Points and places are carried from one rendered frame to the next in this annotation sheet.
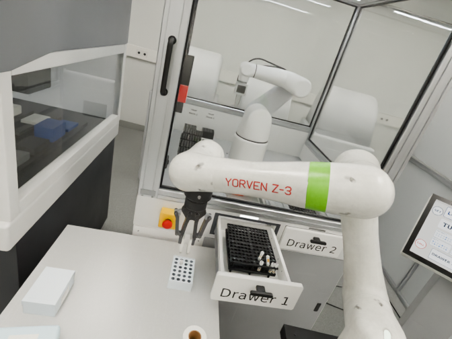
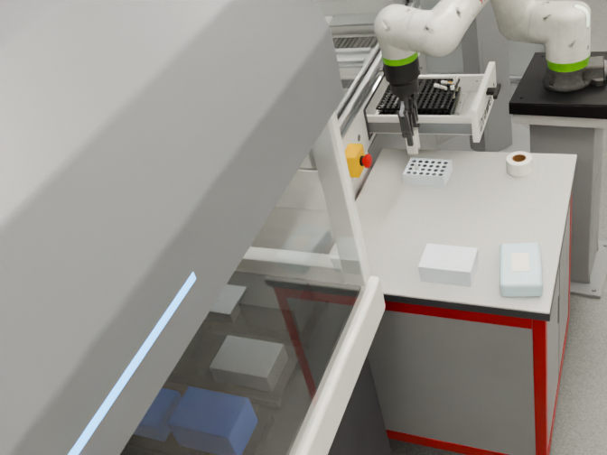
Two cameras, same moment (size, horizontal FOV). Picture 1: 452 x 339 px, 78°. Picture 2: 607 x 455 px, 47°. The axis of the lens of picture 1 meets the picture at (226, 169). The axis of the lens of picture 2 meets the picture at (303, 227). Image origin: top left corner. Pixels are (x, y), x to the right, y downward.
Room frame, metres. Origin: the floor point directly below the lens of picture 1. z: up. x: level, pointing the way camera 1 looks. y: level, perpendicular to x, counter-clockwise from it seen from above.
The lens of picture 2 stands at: (-0.02, 1.55, 1.99)
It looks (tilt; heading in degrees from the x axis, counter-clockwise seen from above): 38 degrees down; 311
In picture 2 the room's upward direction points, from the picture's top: 16 degrees counter-clockwise
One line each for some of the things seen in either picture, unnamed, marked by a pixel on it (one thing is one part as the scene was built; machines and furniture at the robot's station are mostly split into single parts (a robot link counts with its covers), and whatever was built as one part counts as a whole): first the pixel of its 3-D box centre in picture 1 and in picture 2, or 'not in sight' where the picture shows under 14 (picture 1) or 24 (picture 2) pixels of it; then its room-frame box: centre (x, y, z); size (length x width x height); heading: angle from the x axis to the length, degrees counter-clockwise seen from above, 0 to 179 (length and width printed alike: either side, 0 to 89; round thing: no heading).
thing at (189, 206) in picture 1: (194, 207); (405, 92); (0.81, 0.07, 1.05); 0.08 x 0.07 x 0.09; 102
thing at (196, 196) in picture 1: (199, 188); (400, 68); (0.81, 0.07, 1.12); 0.12 x 0.09 x 0.06; 12
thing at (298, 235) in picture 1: (312, 242); not in sight; (1.07, -0.46, 0.87); 0.29 x 0.02 x 0.11; 100
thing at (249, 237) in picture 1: (248, 250); (419, 102); (0.89, -0.17, 0.87); 0.22 x 0.18 x 0.06; 10
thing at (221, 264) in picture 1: (247, 249); (416, 103); (0.90, -0.17, 0.86); 0.40 x 0.26 x 0.06; 10
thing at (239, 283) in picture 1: (256, 291); (484, 100); (0.70, -0.21, 0.87); 0.29 x 0.02 x 0.11; 100
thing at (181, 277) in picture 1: (181, 272); (427, 171); (0.78, 0.05, 0.78); 0.12 x 0.08 x 0.04; 8
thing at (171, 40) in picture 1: (167, 67); not in sight; (0.92, 0.27, 1.45); 0.05 x 0.03 x 0.19; 10
